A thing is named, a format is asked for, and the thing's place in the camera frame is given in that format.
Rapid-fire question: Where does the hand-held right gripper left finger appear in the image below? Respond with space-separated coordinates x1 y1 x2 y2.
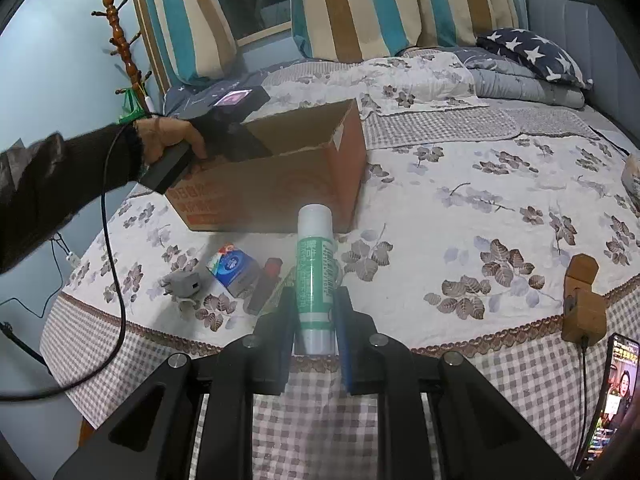
54 287 298 480

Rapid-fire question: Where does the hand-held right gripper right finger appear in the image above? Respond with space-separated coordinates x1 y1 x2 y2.
332 287 576 480

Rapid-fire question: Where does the green and white spray can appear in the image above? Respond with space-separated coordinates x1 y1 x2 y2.
296 204 343 357

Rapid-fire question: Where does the brown cardboard box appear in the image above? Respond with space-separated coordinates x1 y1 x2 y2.
165 98 368 235

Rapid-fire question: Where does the person's left forearm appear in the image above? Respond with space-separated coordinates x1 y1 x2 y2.
0 123 146 275

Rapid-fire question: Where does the person's left hand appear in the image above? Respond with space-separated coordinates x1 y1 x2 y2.
134 116 209 166

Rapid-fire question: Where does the clear plastic wrapper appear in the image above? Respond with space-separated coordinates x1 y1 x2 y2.
254 266 299 322

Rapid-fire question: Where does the black and red lighter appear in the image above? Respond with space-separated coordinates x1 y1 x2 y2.
244 258 284 317

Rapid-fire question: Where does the blue tissue packet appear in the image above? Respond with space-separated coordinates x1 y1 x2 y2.
208 243 261 299

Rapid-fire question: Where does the green plastic bag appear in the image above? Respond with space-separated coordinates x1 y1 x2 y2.
118 88 151 125

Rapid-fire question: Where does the grey power adapter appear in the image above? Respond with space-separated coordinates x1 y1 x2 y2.
159 270 202 307

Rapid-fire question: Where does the striped curtain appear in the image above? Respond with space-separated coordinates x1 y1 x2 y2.
287 0 521 63
124 0 238 96

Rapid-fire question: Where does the wooden coat rack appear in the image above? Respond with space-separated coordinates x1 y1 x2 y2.
91 0 155 124

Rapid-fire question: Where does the floral bed sheet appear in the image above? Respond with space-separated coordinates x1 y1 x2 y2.
39 90 640 456

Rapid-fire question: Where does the checked floral blanket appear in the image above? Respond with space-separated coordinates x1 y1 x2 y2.
240 48 601 151

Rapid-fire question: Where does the wooden block toy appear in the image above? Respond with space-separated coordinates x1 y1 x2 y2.
561 254 608 346

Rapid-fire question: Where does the smartphone with lit screen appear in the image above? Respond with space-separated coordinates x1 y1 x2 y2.
583 332 640 473

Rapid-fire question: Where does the grey folded quilt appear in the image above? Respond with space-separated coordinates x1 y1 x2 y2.
465 50 586 110

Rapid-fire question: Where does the star print pillow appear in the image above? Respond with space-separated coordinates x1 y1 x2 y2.
476 27 594 90

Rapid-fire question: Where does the beige plastic bag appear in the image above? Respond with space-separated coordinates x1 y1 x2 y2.
620 154 640 201

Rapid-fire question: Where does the grey padded headboard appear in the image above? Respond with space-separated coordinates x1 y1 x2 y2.
524 0 632 111

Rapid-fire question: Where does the black cable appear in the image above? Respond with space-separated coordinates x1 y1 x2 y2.
0 120 138 402

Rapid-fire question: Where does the phone charging cable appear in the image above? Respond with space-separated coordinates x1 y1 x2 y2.
570 336 601 471

